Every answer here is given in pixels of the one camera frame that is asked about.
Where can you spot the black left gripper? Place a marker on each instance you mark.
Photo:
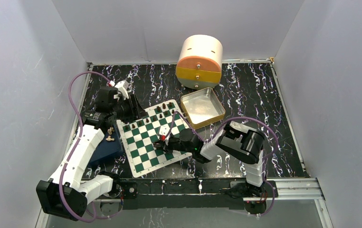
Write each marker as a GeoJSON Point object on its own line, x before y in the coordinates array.
{"type": "Point", "coordinates": [135, 110]}

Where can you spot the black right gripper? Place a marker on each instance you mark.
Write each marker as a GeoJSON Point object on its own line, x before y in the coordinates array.
{"type": "Point", "coordinates": [163, 145]}

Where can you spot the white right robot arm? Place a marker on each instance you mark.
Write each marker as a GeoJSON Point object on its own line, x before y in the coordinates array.
{"type": "Point", "coordinates": [240, 141]}

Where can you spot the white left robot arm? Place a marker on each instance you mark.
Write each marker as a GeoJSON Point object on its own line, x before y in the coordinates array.
{"type": "Point", "coordinates": [64, 194]}

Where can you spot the green white chess board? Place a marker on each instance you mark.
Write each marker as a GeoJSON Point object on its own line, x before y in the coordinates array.
{"type": "Point", "coordinates": [142, 157]}

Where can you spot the blue tin tray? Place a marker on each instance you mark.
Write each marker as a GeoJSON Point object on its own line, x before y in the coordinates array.
{"type": "Point", "coordinates": [109, 148]}

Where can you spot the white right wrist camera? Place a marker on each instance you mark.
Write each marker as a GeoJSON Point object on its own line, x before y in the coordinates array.
{"type": "Point", "coordinates": [163, 132]}

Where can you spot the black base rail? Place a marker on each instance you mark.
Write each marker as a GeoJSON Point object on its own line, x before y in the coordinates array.
{"type": "Point", "coordinates": [195, 193]}

